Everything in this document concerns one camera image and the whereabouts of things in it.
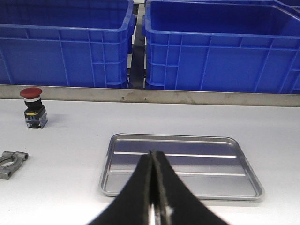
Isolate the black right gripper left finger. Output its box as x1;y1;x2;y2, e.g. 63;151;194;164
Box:
90;153;152;225

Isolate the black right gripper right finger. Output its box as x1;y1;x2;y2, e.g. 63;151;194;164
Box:
152;151;227;225

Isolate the silver metal tray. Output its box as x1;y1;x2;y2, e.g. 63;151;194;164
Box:
100;134;264;201

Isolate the grey metal clamp block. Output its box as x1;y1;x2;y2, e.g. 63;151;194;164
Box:
0;151;29;180

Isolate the red emergency stop button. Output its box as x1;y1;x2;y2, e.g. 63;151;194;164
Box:
20;87;48;128

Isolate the right blue plastic crate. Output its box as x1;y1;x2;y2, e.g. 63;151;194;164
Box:
143;0;300;94

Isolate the blue plastic crate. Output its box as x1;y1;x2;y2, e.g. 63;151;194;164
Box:
143;0;300;94
0;0;135;88

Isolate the middle blue plastic crate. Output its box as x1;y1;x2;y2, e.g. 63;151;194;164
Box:
0;0;135;88

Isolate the far right rear blue crate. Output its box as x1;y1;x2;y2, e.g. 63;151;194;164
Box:
145;0;300;12

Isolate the metal table edge rail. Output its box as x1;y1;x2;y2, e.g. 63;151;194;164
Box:
0;84;300;102

